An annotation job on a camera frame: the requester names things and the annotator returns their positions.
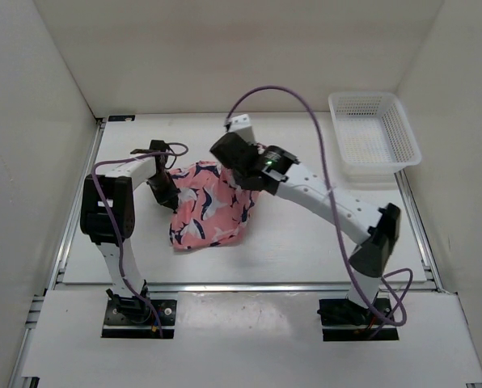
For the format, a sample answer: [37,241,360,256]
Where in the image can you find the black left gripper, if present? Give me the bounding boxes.
[146,171,180,210]

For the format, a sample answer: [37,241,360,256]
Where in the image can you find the pink shark print shorts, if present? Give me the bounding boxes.
[169,160,260,251]

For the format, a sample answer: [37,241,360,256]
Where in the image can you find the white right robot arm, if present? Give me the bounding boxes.
[210,133,401,323]

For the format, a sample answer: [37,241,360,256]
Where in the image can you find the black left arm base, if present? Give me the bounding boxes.
[101,289,177,340]

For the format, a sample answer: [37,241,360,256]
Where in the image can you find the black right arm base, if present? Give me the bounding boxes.
[317,298,400,342]

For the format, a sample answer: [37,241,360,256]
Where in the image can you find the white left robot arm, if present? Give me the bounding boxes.
[79,140,188,323]

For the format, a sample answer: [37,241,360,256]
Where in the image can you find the small black label plate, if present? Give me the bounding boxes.
[108,115,136,122]

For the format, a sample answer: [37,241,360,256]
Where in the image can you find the white plastic mesh basket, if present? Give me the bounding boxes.
[328,91,422,183]

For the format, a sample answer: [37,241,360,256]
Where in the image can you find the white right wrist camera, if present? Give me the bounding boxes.
[225,114,256,144]

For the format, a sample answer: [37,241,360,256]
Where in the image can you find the aluminium front rail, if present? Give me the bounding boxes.
[147,282,350,293]

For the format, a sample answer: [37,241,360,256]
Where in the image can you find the aluminium left side rail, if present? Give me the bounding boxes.
[7,117,108,387]

